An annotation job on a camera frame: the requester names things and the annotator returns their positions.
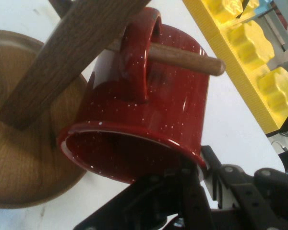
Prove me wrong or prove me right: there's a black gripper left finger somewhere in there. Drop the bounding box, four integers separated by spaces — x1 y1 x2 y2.
73 167 215 230

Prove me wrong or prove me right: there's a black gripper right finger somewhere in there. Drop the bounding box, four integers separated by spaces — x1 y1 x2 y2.
200 145 288 230

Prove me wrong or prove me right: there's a red speckled enamel mug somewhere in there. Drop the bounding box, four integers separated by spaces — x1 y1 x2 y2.
56 6 211 185

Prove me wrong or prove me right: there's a brown wooden mug tree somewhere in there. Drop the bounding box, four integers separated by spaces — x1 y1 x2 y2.
0 0 226 209

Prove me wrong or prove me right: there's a light blue toy block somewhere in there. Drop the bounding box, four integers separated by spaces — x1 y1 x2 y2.
253 0 277 18

